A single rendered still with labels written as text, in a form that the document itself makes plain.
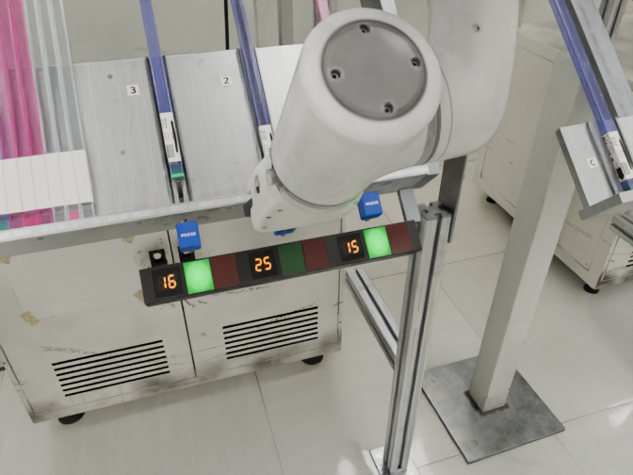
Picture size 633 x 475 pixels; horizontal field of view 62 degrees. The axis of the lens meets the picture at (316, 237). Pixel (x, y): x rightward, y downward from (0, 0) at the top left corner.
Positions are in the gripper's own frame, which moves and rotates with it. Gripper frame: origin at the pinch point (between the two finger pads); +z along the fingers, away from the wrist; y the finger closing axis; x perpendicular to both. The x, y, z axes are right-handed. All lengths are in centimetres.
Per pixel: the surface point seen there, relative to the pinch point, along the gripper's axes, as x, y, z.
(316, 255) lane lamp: -4.6, 3.2, 4.7
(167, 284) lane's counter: -4.5, -14.3, 4.7
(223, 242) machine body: 6.7, -4.3, 44.4
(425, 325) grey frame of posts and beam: -16.5, 23.3, 25.0
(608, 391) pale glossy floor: -43, 80, 59
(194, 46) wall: 120, 9, 164
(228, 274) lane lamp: -4.8, -7.5, 4.7
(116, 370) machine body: -12, -30, 65
